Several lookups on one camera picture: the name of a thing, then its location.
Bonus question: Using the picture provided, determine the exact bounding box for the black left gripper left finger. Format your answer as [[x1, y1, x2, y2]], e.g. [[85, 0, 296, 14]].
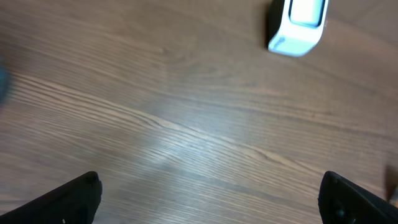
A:
[[1, 171, 102, 224]]

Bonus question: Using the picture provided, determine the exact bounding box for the white barcode scanner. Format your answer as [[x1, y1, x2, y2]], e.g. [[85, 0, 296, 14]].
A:
[[267, 0, 329, 57]]

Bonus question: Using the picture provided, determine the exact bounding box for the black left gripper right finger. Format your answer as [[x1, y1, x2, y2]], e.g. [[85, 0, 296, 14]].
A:
[[318, 171, 397, 224]]

